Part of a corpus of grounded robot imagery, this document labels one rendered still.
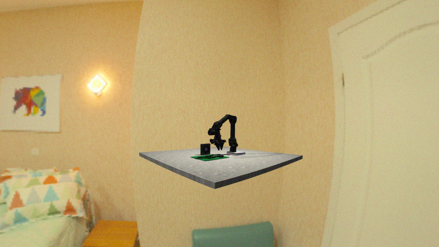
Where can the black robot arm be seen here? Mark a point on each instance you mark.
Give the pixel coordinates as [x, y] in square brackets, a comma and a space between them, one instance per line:
[215, 130]

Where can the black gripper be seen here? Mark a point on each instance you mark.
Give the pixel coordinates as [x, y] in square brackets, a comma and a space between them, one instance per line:
[218, 142]

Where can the green circuit board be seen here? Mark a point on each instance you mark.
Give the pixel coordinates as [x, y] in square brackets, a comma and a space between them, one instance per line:
[207, 157]

